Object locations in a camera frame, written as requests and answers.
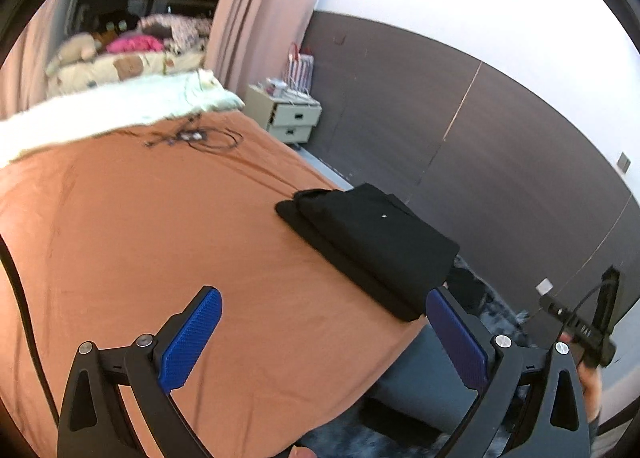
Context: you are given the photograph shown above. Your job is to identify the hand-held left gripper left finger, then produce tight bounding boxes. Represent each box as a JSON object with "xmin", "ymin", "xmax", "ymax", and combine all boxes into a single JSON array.
[{"xmin": 56, "ymin": 285, "xmax": 223, "ymax": 458}]

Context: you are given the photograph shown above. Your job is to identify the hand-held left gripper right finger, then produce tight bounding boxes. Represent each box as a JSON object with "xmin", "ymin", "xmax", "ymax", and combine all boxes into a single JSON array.
[{"xmin": 425, "ymin": 286, "xmax": 592, "ymax": 458}]

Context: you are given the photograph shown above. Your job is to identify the black shirt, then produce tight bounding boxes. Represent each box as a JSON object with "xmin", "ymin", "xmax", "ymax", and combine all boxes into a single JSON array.
[{"xmin": 275, "ymin": 183, "xmax": 461, "ymax": 323}]

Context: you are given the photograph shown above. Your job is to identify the pink clothes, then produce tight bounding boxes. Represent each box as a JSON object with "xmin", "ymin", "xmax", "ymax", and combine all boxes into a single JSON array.
[{"xmin": 106, "ymin": 35, "xmax": 165, "ymax": 54}]

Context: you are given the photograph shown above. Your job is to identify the person's right hand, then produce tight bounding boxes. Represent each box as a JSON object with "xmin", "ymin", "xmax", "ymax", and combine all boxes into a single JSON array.
[{"xmin": 557, "ymin": 328, "xmax": 603, "ymax": 426}]

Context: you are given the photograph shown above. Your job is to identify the grey bed base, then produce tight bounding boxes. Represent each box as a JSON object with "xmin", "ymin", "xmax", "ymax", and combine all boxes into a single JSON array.
[{"xmin": 370, "ymin": 323, "xmax": 483, "ymax": 434}]

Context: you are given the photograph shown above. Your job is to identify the orange blanket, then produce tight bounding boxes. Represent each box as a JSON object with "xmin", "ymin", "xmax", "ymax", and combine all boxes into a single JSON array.
[{"xmin": 0, "ymin": 113, "xmax": 428, "ymax": 458}]

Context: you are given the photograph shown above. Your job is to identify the cream nightstand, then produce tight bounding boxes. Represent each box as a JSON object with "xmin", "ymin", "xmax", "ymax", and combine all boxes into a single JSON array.
[{"xmin": 247, "ymin": 83, "xmax": 323, "ymax": 145}]

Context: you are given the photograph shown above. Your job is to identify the cream quilt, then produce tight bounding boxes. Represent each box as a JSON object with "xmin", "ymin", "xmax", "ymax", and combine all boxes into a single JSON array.
[{"xmin": 0, "ymin": 69, "xmax": 246, "ymax": 166}]

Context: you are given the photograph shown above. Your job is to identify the bear print pillow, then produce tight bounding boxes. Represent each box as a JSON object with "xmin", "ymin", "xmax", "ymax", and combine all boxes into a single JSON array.
[{"xmin": 45, "ymin": 50, "xmax": 206, "ymax": 99}]

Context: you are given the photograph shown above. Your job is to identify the striped gift bag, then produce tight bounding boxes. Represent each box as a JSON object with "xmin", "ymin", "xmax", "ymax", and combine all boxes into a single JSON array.
[{"xmin": 282, "ymin": 42, "xmax": 317, "ymax": 94}]

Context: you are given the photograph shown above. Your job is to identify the floral cloth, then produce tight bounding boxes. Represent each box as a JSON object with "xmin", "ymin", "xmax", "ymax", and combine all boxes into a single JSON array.
[{"xmin": 137, "ymin": 14, "xmax": 213, "ymax": 51}]

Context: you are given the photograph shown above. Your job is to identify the beige plush toy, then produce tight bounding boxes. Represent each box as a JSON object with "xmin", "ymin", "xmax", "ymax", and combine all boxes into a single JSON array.
[{"xmin": 47, "ymin": 33, "xmax": 101, "ymax": 69}]

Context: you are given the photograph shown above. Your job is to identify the pink curtain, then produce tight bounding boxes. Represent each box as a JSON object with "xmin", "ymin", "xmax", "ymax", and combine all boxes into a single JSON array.
[
  {"xmin": 205, "ymin": 0, "xmax": 348, "ymax": 111},
  {"xmin": 0, "ymin": 0, "xmax": 76, "ymax": 119}
]

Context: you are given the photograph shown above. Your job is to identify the black cable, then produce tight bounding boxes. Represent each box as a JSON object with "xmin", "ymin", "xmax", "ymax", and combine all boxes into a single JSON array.
[{"xmin": 0, "ymin": 235, "xmax": 60, "ymax": 426}]

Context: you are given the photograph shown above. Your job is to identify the black cables bundle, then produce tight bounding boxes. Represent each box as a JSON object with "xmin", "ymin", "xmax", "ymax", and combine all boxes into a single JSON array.
[{"xmin": 144, "ymin": 127, "xmax": 245, "ymax": 151}]

